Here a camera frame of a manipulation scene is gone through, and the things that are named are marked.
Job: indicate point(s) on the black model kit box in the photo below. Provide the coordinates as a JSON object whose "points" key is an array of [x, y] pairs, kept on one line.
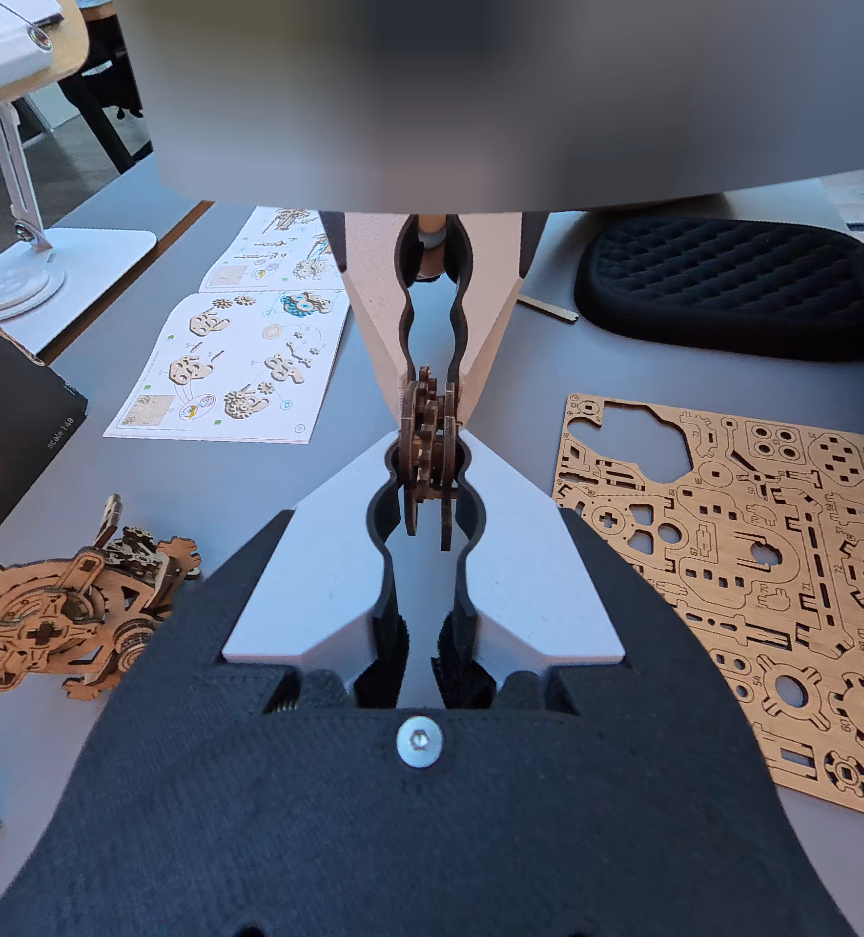
{"points": [[29, 439]]}

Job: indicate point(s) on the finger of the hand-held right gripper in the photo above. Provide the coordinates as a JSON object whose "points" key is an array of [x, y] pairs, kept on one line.
{"points": [[373, 293], [494, 278]]}

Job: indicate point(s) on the round-cornered wooden board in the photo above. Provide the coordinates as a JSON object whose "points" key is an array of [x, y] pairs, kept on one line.
{"points": [[73, 40]]}

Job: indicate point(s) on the thin wooden stick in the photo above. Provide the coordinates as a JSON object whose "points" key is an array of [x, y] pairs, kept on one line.
{"points": [[549, 307]]}

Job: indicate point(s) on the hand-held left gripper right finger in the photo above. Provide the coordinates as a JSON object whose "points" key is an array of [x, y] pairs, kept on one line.
{"points": [[542, 585]]}

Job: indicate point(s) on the black padded cushion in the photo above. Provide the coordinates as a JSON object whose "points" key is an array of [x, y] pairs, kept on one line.
{"points": [[732, 285]]}

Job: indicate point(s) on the laser-cut wooden parts sheet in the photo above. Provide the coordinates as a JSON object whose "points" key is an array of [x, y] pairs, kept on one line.
{"points": [[695, 585]]}

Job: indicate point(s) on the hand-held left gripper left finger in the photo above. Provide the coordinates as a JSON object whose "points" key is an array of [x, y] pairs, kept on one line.
{"points": [[300, 585]]}

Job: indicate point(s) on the partly built wooden model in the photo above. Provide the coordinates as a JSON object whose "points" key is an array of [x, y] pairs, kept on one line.
{"points": [[44, 622]]}

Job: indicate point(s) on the wooden gear assembly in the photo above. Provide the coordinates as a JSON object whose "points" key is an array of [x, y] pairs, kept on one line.
{"points": [[421, 446]]}

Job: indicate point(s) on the person's right hand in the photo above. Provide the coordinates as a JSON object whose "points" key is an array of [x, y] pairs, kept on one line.
{"points": [[430, 258]]}

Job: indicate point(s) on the white instruction booklet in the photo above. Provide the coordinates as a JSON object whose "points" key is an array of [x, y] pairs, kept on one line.
{"points": [[315, 410]]}

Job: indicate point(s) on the white stand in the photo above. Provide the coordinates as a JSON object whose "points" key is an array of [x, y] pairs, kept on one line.
{"points": [[102, 256]]}

